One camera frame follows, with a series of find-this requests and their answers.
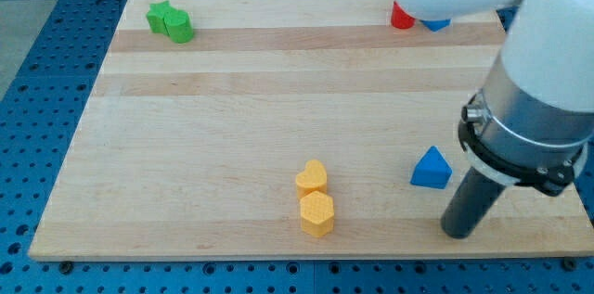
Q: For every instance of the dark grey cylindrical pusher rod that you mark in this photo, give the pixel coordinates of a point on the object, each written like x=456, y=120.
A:
x=475, y=195

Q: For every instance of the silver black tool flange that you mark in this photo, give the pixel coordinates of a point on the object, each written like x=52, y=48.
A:
x=512, y=138

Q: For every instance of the blue triangle block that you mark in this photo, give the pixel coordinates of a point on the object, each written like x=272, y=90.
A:
x=432, y=170

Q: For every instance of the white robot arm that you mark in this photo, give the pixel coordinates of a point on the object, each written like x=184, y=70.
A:
x=548, y=50

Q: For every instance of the blue block at top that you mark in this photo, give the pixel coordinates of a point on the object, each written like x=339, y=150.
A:
x=436, y=25

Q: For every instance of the yellow hexagon block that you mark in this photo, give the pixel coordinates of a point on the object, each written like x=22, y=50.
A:
x=317, y=214

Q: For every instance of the yellow heart block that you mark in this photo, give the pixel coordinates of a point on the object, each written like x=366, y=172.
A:
x=312, y=178

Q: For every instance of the red block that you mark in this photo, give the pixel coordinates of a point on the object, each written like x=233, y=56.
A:
x=400, y=19

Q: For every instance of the wooden board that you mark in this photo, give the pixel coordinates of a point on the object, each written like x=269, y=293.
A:
x=189, y=152

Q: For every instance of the green cylinder block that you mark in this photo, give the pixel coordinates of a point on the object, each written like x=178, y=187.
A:
x=178, y=26

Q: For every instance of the green star block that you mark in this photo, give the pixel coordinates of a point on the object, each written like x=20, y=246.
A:
x=156, y=16

